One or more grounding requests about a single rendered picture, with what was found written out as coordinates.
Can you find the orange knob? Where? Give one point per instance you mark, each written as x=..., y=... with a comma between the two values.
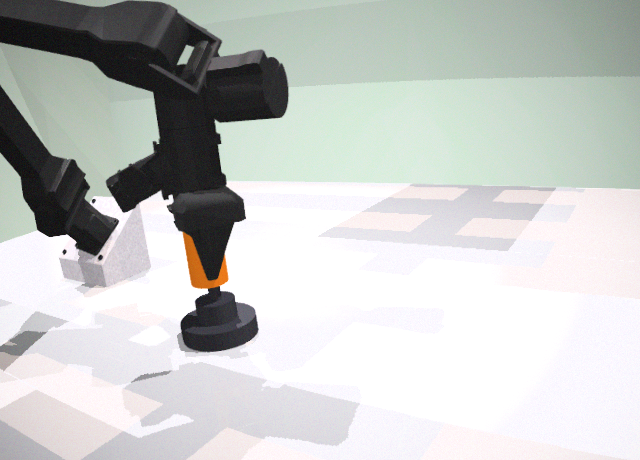
x=197, y=274

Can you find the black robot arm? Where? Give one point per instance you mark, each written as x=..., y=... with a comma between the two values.
x=138, y=43

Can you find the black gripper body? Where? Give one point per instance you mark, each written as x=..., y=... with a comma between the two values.
x=203, y=199

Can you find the grey round pedestal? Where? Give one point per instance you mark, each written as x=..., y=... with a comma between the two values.
x=218, y=322

